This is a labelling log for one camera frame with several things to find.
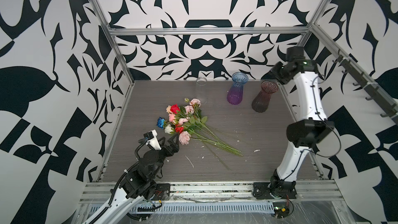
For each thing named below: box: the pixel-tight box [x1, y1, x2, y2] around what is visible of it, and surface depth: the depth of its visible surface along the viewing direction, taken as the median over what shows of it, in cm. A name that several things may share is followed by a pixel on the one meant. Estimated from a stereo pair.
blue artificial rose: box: [156, 116, 166, 130], surface depth 95 cm
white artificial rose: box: [164, 123, 174, 135], surface depth 93 cm
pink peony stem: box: [189, 137, 244, 157], surface depth 91 cm
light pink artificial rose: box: [168, 113, 176, 122], surface depth 96 cm
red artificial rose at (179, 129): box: [174, 126, 184, 134], surface depth 91 cm
